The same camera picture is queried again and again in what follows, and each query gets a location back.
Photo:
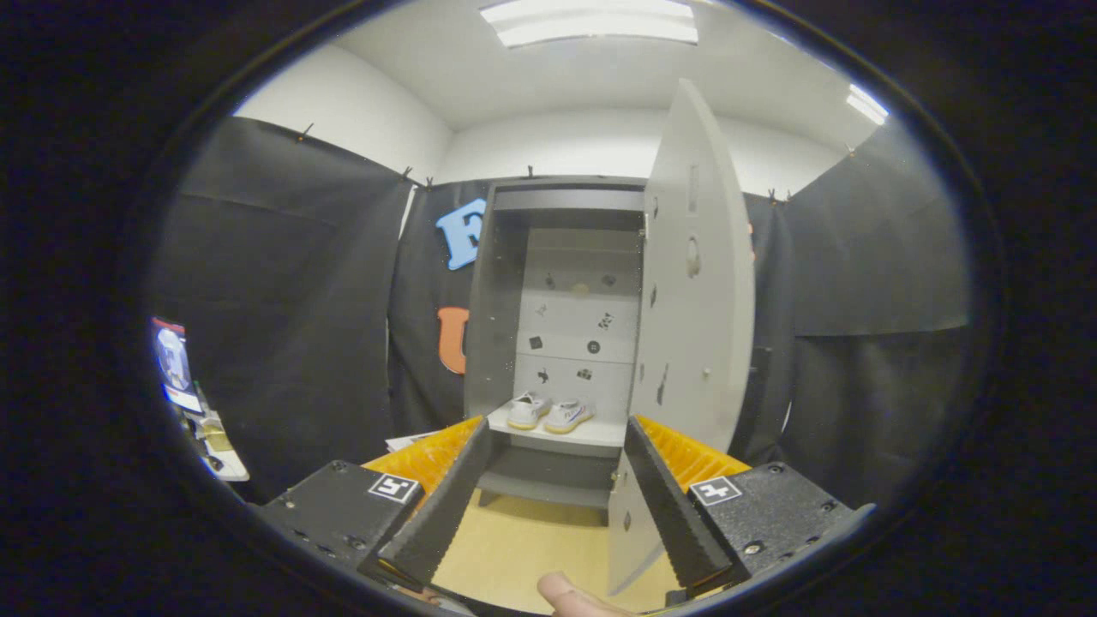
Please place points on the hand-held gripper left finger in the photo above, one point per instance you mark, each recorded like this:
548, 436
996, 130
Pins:
446, 514

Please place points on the black backdrop cloth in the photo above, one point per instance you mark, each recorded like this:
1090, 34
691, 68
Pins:
300, 326

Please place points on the white canvas shoe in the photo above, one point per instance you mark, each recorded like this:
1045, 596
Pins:
567, 416
527, 411

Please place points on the large ceiling light panel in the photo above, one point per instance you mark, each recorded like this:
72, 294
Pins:
591, 21

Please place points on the light grey shoe cabinet door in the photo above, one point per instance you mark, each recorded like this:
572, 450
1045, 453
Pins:
703, 326

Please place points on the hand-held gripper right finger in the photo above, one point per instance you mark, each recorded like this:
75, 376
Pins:
668, 506

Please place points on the grey shoe cabinet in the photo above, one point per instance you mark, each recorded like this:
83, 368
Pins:
501, 343

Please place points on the small ceiling light panel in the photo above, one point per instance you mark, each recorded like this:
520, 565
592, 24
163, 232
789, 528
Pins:
867, 104

